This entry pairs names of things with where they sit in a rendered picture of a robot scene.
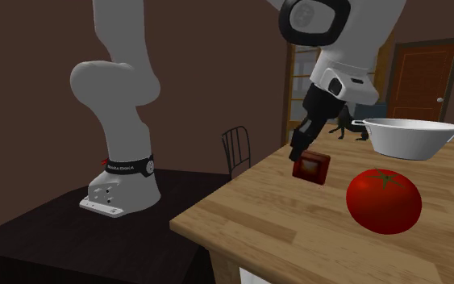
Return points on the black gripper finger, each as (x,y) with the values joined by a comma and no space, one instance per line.
(300,144)

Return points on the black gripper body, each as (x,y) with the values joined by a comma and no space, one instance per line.
(321,105)

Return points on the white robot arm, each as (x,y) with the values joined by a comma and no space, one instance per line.
(124,129)

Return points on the red square block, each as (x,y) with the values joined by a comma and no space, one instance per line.
(313,168)

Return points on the black animal figure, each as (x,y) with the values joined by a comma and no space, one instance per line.
(344,125)

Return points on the wooden framed window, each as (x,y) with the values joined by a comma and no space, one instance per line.
(295,84)

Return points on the light wooden table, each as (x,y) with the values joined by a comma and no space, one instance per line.
(289,224)

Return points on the brown wooden door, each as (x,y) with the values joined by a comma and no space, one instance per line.
(419,84)

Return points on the red tomato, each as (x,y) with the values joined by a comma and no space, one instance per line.
(384,204)

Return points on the dark robot stand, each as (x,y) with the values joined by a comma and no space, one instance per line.
(93,244)

